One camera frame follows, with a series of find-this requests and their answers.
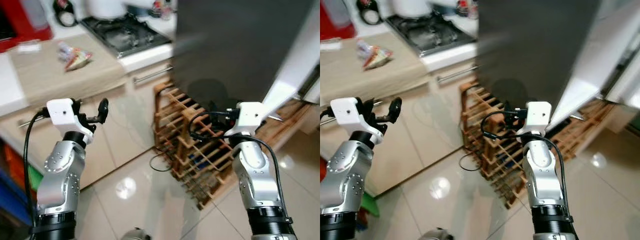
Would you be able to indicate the colourful snack packet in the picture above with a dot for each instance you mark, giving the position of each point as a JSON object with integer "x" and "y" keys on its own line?
{"x": 374, "y": 55}
{"x": 74, "y": 57}

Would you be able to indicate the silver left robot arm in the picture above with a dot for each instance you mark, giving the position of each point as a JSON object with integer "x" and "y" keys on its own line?
{"x": 60, "y": 170}
{"x": 345, "y": 175}

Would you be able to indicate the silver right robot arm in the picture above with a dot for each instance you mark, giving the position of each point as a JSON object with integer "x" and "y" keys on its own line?
{"x": 255, "y": 175}
{"x": 542, "y": 175}

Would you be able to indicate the small grey fridge body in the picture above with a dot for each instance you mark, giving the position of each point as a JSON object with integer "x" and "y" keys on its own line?
{"x": 627, "y": 87}
{"x": 314, "y": 92}

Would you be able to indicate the grey fridge door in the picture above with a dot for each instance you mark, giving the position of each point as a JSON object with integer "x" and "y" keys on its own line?
{"x": 530, "y": 45}
{"x": 225, "y": 45}

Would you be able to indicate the beige kitchen cabinet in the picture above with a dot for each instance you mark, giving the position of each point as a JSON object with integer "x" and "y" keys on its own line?
{"x": 125, "y": 125}
{"x": 425, "y": 140}

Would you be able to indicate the beige counter cloth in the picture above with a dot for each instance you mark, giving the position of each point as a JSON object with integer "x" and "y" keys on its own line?
{"x": 350, "y": 77}
{"x": 50, "y": 80}

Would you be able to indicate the wooden slatted rack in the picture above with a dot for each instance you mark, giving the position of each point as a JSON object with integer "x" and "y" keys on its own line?
{"x": 500, "y": 145}
{"x": 200, "y": 145}

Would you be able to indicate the small white flat box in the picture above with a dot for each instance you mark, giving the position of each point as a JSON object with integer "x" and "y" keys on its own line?
{"x": 330, "y": 44}
{"x": 29, "y": 47}

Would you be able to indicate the green flat board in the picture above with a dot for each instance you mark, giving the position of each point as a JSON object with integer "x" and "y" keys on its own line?
{"x": 370, "y": 205}
{"x": 35, "y": 177}

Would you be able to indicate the steel gas hob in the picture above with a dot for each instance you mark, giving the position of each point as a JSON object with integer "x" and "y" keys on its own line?
{"x": 125, "y": 35}
{"x": 430, "y": 32}

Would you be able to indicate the black round jar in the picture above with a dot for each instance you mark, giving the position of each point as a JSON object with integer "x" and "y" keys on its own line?
{"x": 65, "y": 15}
{"x": 370, "y": 14}

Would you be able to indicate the red kitchen appliance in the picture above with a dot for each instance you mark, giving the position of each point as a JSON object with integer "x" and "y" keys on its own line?
{"x": 332, "y": 17}
{"x": 20, "y": 20}

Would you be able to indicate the white pot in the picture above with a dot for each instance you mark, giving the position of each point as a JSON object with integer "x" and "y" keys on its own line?
{"x": 106, "y": 7}
{"x": 411, "y": 7}

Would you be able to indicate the blue flat board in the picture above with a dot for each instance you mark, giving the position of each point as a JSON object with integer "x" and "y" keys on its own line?
{"x": 12, "y": 200}

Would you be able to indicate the grey robot foot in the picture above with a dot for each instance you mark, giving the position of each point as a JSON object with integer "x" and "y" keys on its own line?
{"x": 136, "y": 234}
{"x": 437, "y": 234}

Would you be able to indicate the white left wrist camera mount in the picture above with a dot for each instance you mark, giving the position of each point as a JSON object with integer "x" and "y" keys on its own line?
{"x": 62, "y": 115}
{"x": 347, "y": 115}

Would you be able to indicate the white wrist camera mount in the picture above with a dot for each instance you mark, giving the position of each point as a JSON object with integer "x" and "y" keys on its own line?
{"x": 347, "y": 115}
{"x": 250, "y": 115}
{"x": 62, "y": 115}
{"x": 537, "y": 115}

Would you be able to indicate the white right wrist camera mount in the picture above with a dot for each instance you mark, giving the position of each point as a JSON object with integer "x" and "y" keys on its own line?
{"x": 537, "y": 115}
{"x": 250, "y": 115}

